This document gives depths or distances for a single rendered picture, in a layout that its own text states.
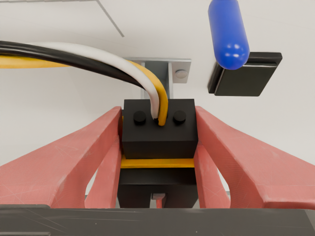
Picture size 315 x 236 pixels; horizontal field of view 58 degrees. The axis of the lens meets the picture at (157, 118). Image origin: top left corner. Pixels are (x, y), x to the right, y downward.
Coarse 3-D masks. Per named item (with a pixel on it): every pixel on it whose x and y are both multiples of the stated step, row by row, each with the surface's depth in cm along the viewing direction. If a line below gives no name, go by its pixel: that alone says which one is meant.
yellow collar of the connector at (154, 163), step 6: (126, 162) 13; (132, 162) 13; (138, 162) 13; (144, 162) 13; (150, 162) 13; (156, 162) 13; (162, 162) 13; (168, 162) 13; (174, 162) 13; (180, 162) 13; (186, 162) 13; (192, 162) 13
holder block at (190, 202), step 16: (128, 176) 13; (144, 176) 13; (160, 176) 13; (176, 176) 13; (192, 176) 13; (128, 192) 13; (144, 192) 13; (160, 192) 14; (176, 192) 14; (192, 192) 14
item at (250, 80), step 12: (252, 60) 18; (264, 60) 18; (276, 60) 18; (216, 72) 19; (228, 72) 18; (240, 72) 18; (252, 72) 18; (264, 72) 18; (216, 84) 20; (228, 84) 19; (240, 84) 20; (252, 84) 20; (264, 84) 20
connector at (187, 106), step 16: (128, 112) 12; (144, 112) 12; (176, 112) 12; (192, 112) 12; (128, 128) 11; (144, 128) 11; (160, 128) 11; (176, 128) 11; (192, 128) 11; (128, 144) 11; (144, 144) 11; (160, 144) 11; (176, 144) 11; (192, 144) 11
